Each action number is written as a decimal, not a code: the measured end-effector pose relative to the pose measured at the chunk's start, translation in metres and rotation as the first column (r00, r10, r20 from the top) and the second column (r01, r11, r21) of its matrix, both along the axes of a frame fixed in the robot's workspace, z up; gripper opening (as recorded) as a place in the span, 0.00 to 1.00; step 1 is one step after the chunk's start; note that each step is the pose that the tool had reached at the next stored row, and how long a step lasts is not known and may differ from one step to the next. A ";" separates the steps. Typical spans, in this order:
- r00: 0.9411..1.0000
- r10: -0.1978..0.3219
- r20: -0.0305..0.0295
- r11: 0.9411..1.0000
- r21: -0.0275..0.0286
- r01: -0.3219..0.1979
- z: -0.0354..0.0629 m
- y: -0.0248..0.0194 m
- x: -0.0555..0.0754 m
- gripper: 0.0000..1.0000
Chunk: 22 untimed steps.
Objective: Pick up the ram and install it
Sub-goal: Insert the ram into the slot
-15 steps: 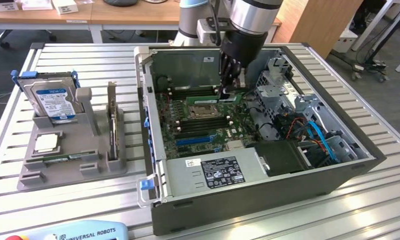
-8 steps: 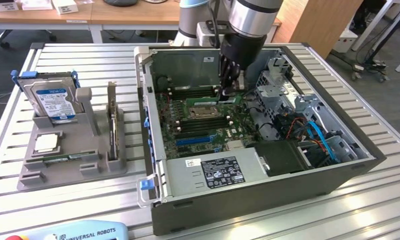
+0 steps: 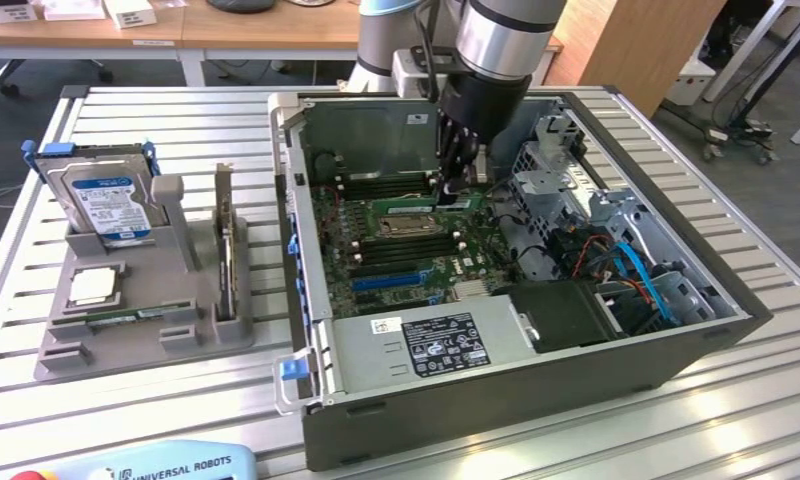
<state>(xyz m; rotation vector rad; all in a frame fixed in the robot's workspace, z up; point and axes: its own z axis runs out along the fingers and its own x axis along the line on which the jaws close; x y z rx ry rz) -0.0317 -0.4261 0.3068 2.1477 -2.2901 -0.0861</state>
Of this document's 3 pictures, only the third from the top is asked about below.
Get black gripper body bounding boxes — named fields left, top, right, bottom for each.
left=437, top=72, right=533, bottom=145

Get green RAM stick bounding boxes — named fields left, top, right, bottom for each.
left=86, top=306, right=196, bottom=328
left=371, top=197, right=486, bottom=214

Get black RAM slot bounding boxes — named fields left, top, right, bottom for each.
left=342, top=178, right=441, bottom=189
left=358, top=230, right=458, bottom=243
left=343, top=185, right=442, bottom=197
left=342, top=171, right=441, bottom=182
left=362, top=243, right=465, bottom=257
left=363, top=249, right=469, bottom=265
left=359, top=236, right=462, bottom=250

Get metal disk bay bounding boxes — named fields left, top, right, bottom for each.
left=510, top=113, right=643, bottom=237

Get metal CPU socket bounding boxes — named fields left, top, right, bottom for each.
left=371, top=209, right=443, bottom=242

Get grey metal cover plate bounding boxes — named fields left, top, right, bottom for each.
left=302, top=98, right=443, bottom=177

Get green motherboard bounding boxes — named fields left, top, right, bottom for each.
left=310, top=169, right=530, bottom=319

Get small silver heatsink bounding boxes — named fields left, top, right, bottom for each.
left=454, top=279, right=498, bottom=302

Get blue expansion slot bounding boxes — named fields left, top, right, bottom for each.
left=351, top=271, right=425, bottom=293

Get wooden cabinet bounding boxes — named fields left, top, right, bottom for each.
left=543, top=0, right=757, bottom=119

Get black expansion slot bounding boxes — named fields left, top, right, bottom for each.
left=358, top=291, right=437, bottom=308

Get white control box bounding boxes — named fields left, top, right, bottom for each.
left=662, top=51, right=720, bottom=107

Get black fan shroud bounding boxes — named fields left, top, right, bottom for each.
left=509, top=280, right=619, bottom=356

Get wooden desk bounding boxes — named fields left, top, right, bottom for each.
left=0, top=0, right=187, bottom=64
left=180, top=0, right=566, bottom=89

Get graphics card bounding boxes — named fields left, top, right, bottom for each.
left=211, top=160, right=243, bottom=322

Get silver power supply unit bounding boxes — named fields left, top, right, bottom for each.
left=319, top=294, right=543, bottom=394

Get black wheeled stand base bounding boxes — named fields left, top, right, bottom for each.
left=702, top=115, right=784, bottom=164

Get dark round object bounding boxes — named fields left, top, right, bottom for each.
left=206, top=0, right=263, bottom=14

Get open black PC case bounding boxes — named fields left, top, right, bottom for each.
left=266, top=89, right=776, bottom=474

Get hard disk with blue carrier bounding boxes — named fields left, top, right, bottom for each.
left=20, top=139, right=162, bottom=249

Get white cardboard box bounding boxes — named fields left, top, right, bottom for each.
left=42, top=0, right=110, bottom=22
left=102, top=0, right=162, bottom=30
left=0, top=0, right=43, bottom=26

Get silver CPU chip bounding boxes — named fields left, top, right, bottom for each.
left=66, top=266, right=131, bottom=308

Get grey parts rack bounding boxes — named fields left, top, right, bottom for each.
left=32, top=172, right=259, bottom=384

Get office chair base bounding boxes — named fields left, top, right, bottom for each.
left=0, top=58, right=116, bottom=97

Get Universal Robots teach pendant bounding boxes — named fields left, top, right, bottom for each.
left=11, top=439, right=259, bottom=480

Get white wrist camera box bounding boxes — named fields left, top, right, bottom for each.
left=391, top=46, right=459, bottom=99

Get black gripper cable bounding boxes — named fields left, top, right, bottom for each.
left=410, top=0, right=443, bottom=102

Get blue disk wire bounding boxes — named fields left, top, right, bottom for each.
left=611, top=241, right=679, bottom=329

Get white table frame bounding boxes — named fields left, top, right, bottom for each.
left=702, top=0, right=800, bottom=147

